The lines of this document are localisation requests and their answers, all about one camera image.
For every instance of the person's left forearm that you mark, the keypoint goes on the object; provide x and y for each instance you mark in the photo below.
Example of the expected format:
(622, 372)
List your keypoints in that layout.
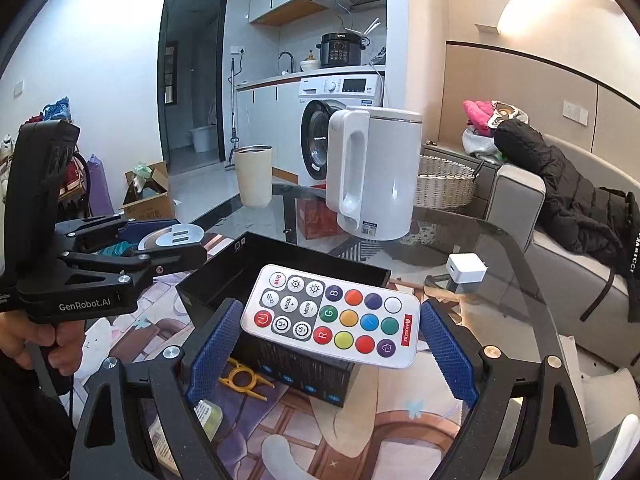
(30, 430)

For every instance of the purple bag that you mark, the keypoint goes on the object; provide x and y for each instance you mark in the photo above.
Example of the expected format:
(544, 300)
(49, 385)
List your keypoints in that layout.
(100, 190)

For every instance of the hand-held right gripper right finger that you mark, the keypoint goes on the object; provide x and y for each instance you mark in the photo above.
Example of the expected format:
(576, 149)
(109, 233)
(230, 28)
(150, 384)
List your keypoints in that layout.
(447, 355)

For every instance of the chair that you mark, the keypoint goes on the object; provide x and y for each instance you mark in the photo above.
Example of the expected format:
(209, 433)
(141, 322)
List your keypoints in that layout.
(615, 410)

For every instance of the patterned cloth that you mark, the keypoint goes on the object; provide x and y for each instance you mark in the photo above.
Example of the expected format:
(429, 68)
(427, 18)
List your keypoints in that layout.
(510, 112)

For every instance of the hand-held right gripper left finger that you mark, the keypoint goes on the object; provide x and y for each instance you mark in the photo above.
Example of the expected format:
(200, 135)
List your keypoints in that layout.
(212, 350)

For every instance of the white bucket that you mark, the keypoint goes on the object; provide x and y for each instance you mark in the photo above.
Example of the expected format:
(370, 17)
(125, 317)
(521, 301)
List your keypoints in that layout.
(202, 140)

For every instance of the white bowl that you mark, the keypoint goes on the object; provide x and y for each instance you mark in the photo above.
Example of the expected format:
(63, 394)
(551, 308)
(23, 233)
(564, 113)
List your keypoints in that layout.
(310, 65)

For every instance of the grey sofa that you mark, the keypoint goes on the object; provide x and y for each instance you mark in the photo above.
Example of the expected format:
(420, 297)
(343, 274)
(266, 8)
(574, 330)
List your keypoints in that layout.
(575, 285)

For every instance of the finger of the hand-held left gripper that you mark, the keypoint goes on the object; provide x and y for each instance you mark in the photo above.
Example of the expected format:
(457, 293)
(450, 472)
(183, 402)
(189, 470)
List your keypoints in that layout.
(100, 230)
(170, 259)

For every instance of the white washing machine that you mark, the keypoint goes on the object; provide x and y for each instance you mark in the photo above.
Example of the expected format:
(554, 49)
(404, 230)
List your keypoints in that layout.
(350, 90)

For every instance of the mop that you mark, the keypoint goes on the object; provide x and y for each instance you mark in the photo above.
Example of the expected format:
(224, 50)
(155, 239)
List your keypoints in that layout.
(233, 110)

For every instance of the white charger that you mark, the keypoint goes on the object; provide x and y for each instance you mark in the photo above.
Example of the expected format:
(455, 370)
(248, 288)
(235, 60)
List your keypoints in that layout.
(465, 267)

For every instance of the teal food containers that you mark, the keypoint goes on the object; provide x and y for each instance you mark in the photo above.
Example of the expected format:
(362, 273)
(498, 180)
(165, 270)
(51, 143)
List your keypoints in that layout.
(115, 249)

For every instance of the black cardboard box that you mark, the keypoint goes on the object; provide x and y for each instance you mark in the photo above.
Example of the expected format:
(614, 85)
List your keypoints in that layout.
(215, 280)

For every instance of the black pressure cooker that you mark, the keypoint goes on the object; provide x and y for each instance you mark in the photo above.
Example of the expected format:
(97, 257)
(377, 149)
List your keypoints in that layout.
(342, 50)

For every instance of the printed desk mat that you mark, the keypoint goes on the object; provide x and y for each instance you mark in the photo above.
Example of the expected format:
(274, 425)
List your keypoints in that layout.
(350, 435)

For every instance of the kitchen faucet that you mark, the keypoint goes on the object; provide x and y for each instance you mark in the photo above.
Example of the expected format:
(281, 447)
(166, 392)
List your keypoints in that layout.
(286, 57)

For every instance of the red box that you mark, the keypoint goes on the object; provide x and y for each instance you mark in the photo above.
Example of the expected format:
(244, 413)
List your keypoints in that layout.
(315, 220)

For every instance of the person's left hand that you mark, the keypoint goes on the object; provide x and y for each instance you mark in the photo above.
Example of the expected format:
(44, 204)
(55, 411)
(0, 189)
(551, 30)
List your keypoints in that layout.
(65, 355)

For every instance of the white remote control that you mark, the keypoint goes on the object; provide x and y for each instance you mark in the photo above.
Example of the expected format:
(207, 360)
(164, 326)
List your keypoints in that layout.
(330, 315)

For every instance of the white kitchen counter cabinet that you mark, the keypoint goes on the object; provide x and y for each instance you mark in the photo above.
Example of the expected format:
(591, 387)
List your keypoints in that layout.
(265, 115)

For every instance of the wall power outlet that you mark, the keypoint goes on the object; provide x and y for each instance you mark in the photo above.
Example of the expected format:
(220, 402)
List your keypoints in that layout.
(236, 51)

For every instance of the white electric kettle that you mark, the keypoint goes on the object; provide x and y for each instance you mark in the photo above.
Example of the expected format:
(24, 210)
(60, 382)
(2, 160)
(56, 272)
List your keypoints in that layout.
(385, 170)

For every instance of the cream tall cup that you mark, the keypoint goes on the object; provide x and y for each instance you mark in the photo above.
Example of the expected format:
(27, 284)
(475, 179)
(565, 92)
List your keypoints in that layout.
(254, 175)

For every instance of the brown cardboard box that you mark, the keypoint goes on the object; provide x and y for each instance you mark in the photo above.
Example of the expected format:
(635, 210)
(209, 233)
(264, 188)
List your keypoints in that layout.
(150, 205)

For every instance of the black puffer jacket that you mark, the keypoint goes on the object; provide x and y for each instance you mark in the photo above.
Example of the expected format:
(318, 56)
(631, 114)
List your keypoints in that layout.
(555, 185)

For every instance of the pink cloth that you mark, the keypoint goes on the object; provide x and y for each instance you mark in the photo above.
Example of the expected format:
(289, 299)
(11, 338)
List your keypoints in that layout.
(477, 112)

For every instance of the wicker basket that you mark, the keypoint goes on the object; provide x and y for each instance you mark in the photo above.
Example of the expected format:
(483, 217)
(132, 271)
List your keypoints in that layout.
(445, 185)

